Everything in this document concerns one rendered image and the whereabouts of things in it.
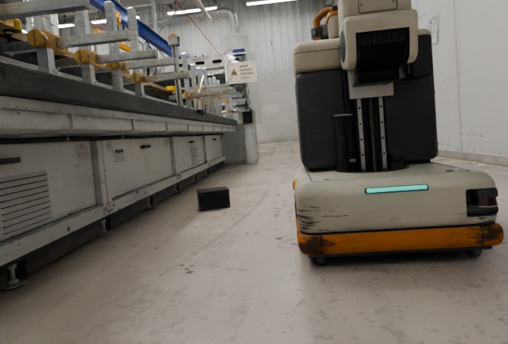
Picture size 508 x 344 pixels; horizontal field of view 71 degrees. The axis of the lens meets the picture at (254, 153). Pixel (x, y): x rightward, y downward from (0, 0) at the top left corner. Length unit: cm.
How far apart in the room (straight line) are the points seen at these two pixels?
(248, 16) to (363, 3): 1139
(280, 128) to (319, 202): 1085
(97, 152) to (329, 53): 123
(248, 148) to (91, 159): 394
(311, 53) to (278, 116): 1051
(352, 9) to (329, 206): 64
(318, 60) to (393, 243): 74
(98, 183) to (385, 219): 139
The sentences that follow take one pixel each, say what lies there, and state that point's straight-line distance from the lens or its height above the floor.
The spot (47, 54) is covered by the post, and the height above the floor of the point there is 77.
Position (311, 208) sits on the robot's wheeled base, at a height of 21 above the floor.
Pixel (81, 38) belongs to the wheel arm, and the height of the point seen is 81.
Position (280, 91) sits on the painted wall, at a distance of 1204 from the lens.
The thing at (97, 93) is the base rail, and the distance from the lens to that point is 152.
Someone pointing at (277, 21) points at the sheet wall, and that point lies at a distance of 1251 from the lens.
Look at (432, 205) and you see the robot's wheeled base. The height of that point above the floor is 19.
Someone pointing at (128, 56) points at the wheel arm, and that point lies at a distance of 154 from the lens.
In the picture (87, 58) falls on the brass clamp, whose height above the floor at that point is 80.
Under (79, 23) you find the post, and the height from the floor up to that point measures 94.
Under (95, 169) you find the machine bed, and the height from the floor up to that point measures 35.
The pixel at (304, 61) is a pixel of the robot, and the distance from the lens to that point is 149.
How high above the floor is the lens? 46
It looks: 3 degrees down
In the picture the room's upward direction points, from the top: 5 degrees counter-clockwise
